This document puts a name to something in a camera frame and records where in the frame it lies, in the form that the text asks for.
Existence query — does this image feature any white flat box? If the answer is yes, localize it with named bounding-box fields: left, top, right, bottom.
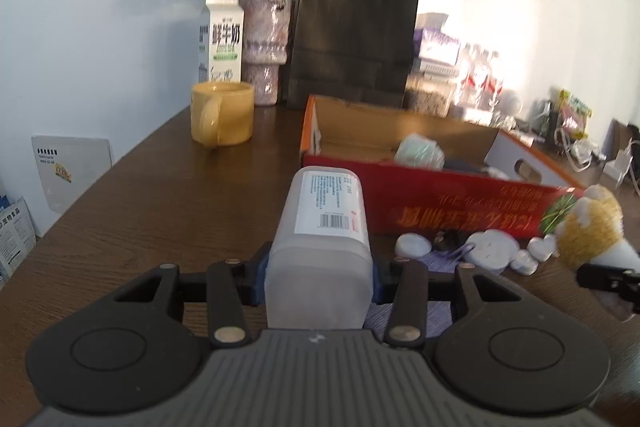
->
left=417, top=58, right=458, bottom=78

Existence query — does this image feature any black paper bag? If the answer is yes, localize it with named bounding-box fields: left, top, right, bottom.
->
left=286, top=0, right=421, bottom=109

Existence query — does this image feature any white cable with plug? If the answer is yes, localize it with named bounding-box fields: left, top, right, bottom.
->
left=552, top=127, right=601, bottom=172

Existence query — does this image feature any white plastic jar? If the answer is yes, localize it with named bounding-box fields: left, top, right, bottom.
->
left=265, top=166, right=375, bottom=330

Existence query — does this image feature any red cardboard box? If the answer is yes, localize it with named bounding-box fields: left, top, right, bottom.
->
left=299, top=94, right=586, bottom=240

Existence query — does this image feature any white sign board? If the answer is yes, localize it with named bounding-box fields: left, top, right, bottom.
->
left=31, top=136, right=115, bottom=214

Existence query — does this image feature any white metal tin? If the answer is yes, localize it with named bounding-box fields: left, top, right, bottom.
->
left=447, top=104, right=493, bottom=125

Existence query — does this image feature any brown board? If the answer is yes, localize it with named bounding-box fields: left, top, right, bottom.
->
left=610, top=119, right=640, bottom=158

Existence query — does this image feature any white milk carton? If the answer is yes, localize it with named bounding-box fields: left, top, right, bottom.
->
left=197, top=0, right=245, bottom=84

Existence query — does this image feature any blue booklet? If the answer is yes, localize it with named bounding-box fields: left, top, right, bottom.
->
left=0, top=194, right=37, bottom=278

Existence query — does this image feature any purple tissue pack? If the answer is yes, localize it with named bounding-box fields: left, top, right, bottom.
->
left=414, top=13, right=462, bottom=62

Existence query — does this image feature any group of clear water bottles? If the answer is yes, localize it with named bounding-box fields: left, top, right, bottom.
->
left=452, top=43, right=503, bottom=110

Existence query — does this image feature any yellow snack packet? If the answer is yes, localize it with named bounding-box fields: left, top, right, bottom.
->
left=557, top=89, right=593, bottom=140

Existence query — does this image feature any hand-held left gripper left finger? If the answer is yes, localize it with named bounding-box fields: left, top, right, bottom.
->
left=114, top=257, right=271, bottom=348

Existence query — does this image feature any purple fabric pouch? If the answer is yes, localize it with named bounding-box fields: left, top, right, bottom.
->
left=364, top=251, right=473, bottom=339

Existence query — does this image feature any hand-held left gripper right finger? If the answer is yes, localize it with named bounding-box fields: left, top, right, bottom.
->
left=372, top=257, right=521, bottom=348

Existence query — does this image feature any iridescent plastic wrap ball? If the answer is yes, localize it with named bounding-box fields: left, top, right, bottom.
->
left=394, top=133, right=446, bottom=170

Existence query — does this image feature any clear jar of seeds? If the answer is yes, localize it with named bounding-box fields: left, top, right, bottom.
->
left=404, top=74, right=457, bottom=116

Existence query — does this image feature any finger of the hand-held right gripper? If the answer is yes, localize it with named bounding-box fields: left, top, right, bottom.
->
left=576, top=263, right=640, bottom=301

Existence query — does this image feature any white charger dock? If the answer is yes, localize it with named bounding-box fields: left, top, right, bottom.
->
left=600, top=142, right=633, bottom=188

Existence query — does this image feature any purple ceramic vase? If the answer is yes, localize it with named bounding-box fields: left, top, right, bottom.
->
left=238, top=0, right=292, bottom=106

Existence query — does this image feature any white and yellow plush sheep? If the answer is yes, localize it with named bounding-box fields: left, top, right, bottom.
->
left=552, top=185, right=640, bottom=322

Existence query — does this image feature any yellow mug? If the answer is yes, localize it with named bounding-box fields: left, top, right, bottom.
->
left=190, top=82, right=255, bottom=148

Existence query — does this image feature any white round speaker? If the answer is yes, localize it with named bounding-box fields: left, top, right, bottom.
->
left=500, top=89, right=523, bottom=118

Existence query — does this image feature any black braided cable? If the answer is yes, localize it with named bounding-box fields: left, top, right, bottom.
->
left=432, top=231, right=475, bottom=254

